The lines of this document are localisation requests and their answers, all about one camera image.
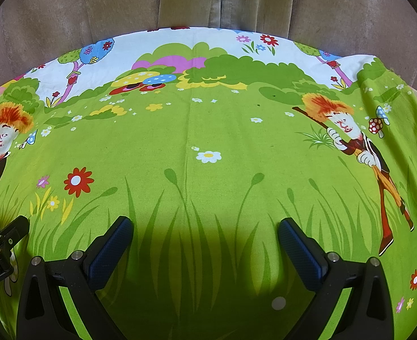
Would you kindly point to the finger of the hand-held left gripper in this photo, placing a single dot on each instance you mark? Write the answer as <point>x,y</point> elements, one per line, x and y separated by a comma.
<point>13,230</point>

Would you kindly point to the green cartoon printed sheet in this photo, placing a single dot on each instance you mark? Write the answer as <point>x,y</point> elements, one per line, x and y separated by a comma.
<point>212,120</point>

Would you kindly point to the beige curtain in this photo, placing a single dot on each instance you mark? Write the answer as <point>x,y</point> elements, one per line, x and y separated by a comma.
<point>194,0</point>

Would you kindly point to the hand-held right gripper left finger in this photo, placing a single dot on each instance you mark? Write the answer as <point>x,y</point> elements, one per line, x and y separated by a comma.
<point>111,249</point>

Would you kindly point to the pinkish brown curtain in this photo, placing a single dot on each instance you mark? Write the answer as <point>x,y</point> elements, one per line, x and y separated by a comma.
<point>364,14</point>
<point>70,14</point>

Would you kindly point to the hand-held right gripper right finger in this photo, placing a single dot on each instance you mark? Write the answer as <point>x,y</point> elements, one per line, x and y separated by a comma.
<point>300,251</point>

